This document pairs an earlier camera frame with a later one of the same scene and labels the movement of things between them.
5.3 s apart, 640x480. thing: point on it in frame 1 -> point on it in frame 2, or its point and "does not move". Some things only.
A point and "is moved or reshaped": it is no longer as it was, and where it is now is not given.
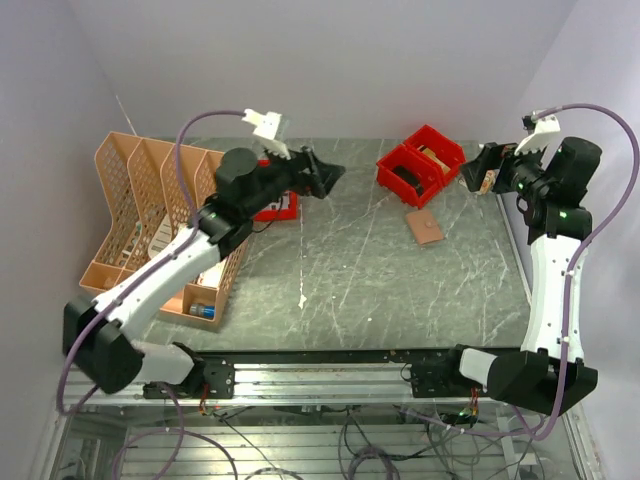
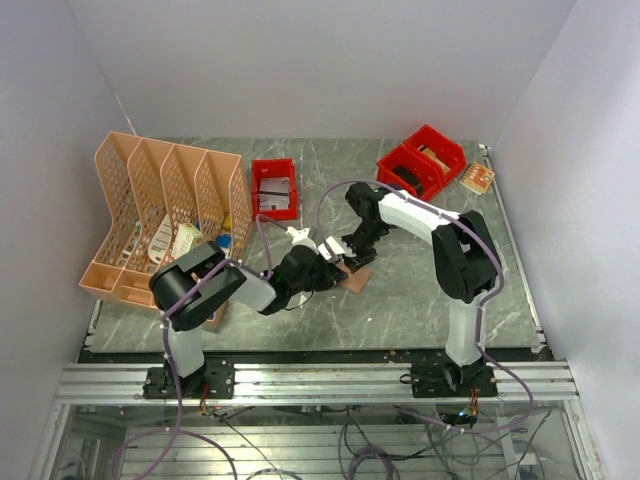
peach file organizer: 149,195 does not move
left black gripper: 323,176 -> 331,274
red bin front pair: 412,160 does not move
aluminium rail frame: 291,383 does not move
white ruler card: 162,237 does not move
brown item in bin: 445,168 does not move
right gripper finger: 473,174 -> 354,264
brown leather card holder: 425,226 is moved or reshaped
